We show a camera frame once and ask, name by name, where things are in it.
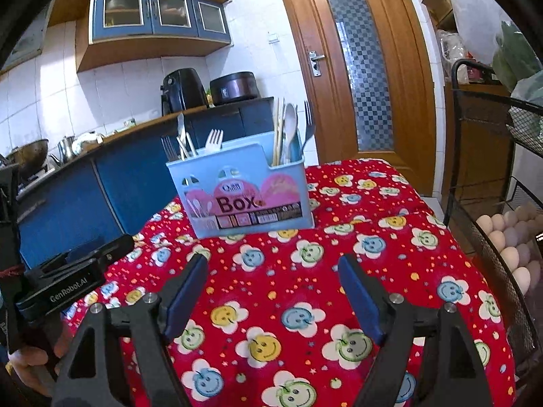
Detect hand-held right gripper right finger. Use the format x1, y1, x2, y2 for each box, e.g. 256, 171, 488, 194
337, 253, 495, 407

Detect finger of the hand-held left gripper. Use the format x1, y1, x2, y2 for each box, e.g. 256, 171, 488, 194
40, 234, 135, 275

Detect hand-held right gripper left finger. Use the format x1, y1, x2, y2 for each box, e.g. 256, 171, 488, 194
51, 253, 209, 407

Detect beige plastic knife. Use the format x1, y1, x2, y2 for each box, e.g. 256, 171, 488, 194
180, 133, 198, 159

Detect metal table knife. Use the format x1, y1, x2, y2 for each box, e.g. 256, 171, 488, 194
177, 112, 188, 153

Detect beige plastic fork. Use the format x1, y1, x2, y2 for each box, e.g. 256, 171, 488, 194
205, 129, 224, 153

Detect light blue utensil holder box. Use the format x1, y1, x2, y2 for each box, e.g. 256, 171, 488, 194
165, 131, 315, 240

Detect beige plastic spoon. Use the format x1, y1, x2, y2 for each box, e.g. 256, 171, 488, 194
283, 102, 298, 164

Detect person's left hand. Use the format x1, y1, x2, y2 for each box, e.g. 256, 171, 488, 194
8, 330, 74, 396

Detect blue kitchen counter cabinet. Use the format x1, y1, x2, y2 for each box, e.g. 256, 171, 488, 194
17, 97, 276, 266

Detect red smiley flower tablecloth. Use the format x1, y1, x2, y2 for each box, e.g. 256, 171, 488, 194
61, 158, 516, 407

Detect white cloth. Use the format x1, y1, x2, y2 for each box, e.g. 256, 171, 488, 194
72, 131, 105, 156

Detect metal kettle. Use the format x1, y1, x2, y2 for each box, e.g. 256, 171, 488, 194
57, 136, 77, 162

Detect metal wok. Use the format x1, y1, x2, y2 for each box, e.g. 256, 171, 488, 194
4, 139, 50, 179

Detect pile of eggs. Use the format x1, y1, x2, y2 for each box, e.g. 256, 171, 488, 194
475, 201, 543, 298

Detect black air fryer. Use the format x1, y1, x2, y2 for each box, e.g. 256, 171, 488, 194
161, 69, 210, 116

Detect wooden shelf unit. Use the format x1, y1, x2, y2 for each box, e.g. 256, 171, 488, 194
420, 0, 516, 209

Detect dark rice cooker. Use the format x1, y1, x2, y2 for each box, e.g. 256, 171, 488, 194
210, 72, 259, 106

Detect range hood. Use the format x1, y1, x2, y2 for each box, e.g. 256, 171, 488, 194
0, 8, 48, 74

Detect wooden door with glass pane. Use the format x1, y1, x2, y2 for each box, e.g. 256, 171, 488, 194
271, 0, 438, 167

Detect green leafy vegetables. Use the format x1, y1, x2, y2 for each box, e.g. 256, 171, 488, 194
492, 21, 543, 96

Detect white plastic bag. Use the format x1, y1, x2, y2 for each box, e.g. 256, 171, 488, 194
443, 0, 523, 65

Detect black strap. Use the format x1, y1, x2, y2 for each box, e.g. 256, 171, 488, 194
0, 165, 24, 350

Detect black wire rack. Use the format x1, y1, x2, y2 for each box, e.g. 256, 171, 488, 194
441, 59, 543, 376

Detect blue wall cabinet glass doors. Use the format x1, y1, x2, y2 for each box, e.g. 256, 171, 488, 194
76, 0, 235, 73

